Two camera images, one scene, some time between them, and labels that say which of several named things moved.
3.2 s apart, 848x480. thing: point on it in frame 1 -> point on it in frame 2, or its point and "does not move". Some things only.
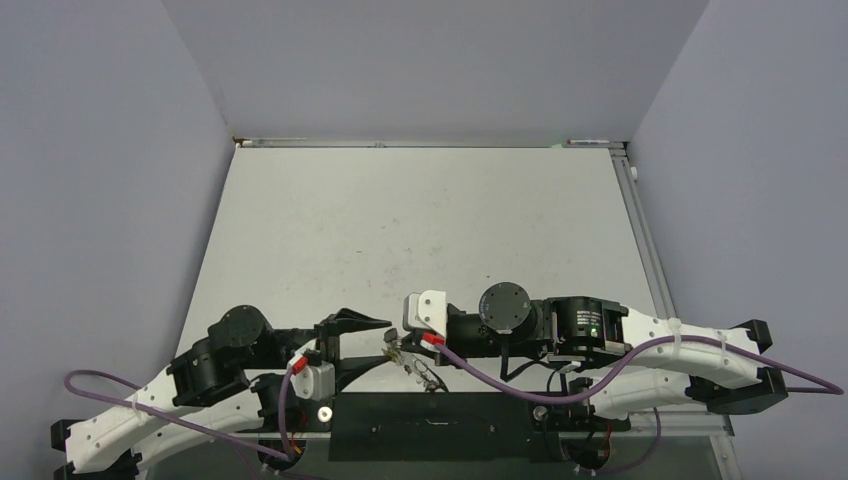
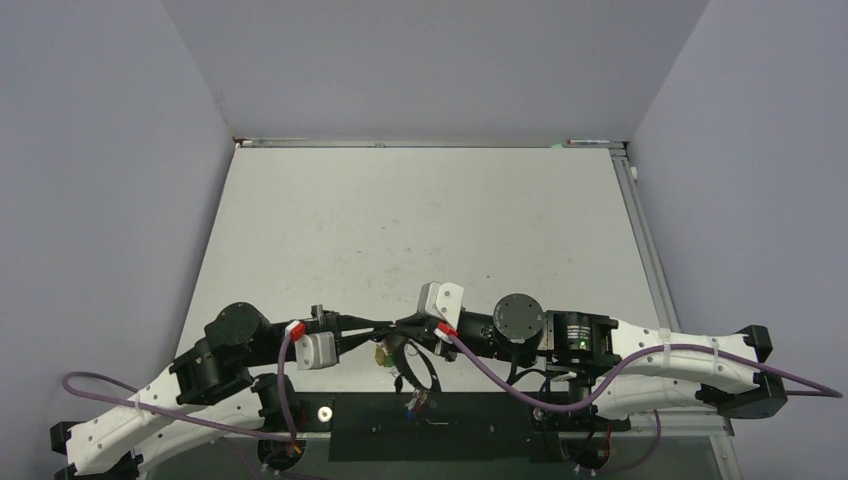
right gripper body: x=466 y=336 does not move
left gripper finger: x=347 y=320 does not move
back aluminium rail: x=432 y=143 does not move
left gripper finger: x=350 y=369 -> x=344 y=344
